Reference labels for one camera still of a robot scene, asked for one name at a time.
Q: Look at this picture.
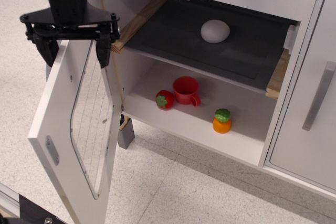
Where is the aluminium frame rail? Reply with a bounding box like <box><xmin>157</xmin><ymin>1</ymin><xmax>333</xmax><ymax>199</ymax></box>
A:
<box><xmin>1</xmin><ymin>183</ymin><xmax>20</xmax><ymax>218</ymax></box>

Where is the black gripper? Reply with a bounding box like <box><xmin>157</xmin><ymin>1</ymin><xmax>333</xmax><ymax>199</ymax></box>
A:
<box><xmin>19</xmin><ymin>3</ymin><xmax>120</xmax><ymax>68</ymax></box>

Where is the white toy kitchen cabinet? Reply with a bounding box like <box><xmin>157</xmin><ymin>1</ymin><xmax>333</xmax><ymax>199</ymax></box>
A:
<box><xmin>93</xmin><ymin>0</ymin><xmax>335</xmax><ymax>199</ymax></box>

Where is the red toy strawberry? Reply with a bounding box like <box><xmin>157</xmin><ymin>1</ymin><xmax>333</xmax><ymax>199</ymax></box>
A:
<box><xmin>155</xmin><ymin>90</ymin><xmax>175</xmax><ymax>110</ymax></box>

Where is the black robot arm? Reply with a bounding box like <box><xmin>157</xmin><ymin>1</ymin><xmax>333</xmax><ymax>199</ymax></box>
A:
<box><xmin>20</xmin><ymin>0</ymin><xmax>120</xmax><ymax>68</ymax></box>

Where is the silver cupboard door handle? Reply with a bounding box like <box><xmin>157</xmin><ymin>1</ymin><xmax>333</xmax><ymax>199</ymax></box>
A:
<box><xmin>302</xmin><ymin>61</ymin><xmax>335</xmax><ymax>131</ymax></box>

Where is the grey cabinet foot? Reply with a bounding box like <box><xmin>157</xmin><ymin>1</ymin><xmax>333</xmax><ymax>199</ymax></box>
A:
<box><xmin>118</xmin><ymin>119</ymin><xmax>135</xmax><ymax>150</ymax></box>

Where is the white toy egg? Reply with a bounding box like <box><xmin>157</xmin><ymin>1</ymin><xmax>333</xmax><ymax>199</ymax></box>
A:
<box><xmin>201</xmin><ymin>19</ymin><xmax>230</xmax><ymax>44</ymax></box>

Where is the white oven door with window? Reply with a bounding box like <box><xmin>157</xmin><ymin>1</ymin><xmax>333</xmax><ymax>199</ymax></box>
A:
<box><xmin>28</xmin><ymin>40</ymin><xmax>121</xmax><ymax>223</ymax></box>

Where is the white cupboard door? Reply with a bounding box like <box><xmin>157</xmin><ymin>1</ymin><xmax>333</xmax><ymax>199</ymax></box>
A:
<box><xmin>265</xmin><ymin>0</ymin><xmax>335</xmax><ymax>194</ymax></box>

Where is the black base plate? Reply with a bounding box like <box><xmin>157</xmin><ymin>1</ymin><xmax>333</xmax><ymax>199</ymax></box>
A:
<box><xmin>19</xmin><ymin>195</ymin><xmax>65</xmax><ymax>224</ymax></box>

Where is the orange toy with green top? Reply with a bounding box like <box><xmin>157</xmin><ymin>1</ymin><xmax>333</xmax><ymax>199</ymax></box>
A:
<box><xmin>213</xmin><ymin>108</ymin><xmax>232</xmax><ymax>134</ymax></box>

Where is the red toy cup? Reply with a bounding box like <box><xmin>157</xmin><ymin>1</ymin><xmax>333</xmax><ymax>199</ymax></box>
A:
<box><xmin>173</xmin><ymin>76</ymin><xmax>201</xmax><ymax>106</ymax></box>

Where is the dark grey oven tray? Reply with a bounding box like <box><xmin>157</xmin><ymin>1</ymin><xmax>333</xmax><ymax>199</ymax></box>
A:
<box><xmin>126</xmin><ymin>0</ymin><xmax>294</xmax><ymax>92</ymax></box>

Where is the grey oven door handle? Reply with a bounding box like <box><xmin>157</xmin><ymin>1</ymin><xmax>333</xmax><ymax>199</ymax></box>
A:
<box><xmin>45</xmin><ymin>65</ymin><xmax>52</xmax><ymax>81</ymax></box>

